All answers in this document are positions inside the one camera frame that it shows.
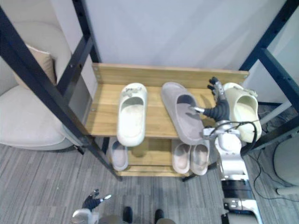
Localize black metal rack frame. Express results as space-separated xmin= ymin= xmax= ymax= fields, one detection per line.
xmin=0 ymin=0 xmax=299 ymax=182

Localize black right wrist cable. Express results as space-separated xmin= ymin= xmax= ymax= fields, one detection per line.
xmin=214 ymin=120 xmax=257 ymax=151

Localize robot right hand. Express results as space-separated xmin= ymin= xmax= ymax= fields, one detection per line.
xmin=185 ymin=77 xmax=231 ymax=123

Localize beige cushion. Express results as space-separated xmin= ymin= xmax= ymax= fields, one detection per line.
xmin=25 ymin=43 xmax=58 ymax=86

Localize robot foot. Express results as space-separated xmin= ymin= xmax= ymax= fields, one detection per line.
xmin=122 ymin=206 xmax=134 ymax=223
xmin=154 ymin=209 xmax=165 ymax=222

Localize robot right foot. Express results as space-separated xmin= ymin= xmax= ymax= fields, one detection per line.
xmin=154 ymin=209 xmax=165 ymax=222

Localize thin black floor cable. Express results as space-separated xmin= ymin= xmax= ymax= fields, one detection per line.
xmin=249 ymin=121 xmax=299 ymax=200

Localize robot body and legs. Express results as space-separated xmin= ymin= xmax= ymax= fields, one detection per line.
xmin=99 ymin=214 xmax=181 ymax=224

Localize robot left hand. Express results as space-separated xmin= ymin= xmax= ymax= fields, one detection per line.
xmin=81 ymin=189 xmax=113 ymax=210

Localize grey foam slipper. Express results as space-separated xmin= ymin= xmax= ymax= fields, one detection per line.
xmin=161 ymin=81 xmax=210 ymax=145
xmin=109 ymin=139 xmax=129 ymax=171

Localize wooden shelf board with rail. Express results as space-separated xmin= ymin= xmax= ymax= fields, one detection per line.
xmin=84 ymin=63 xmax=249 ymax=139

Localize cream upholstered armchair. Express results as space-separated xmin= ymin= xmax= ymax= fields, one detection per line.
xmin=0 ymin=21 xmax=85 ymax=155

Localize beige foam slipper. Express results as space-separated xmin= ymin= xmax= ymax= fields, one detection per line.
xmin=172 ymin=142 xmax=192 ymax=174
xmin=190 ymin=143 xmax=210 ymax=176

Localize plain wooden shelf board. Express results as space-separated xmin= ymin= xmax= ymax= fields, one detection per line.
xmin=107 ymin=137 xmax=211 ymax=178

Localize cream slipper with charms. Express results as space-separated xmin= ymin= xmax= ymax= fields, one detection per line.
xmin=116 ymin=82 xmax=148 ymax=147
xmin=222 ymin=82 xmax=262 ymax=144

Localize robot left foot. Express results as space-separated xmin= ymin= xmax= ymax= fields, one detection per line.
xmin=122 ymin=206 xmax=134 ymax=223

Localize white round stand base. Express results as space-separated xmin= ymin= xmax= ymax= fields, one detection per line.
xmin=272 ymin=134 xmax=299 ymax=196

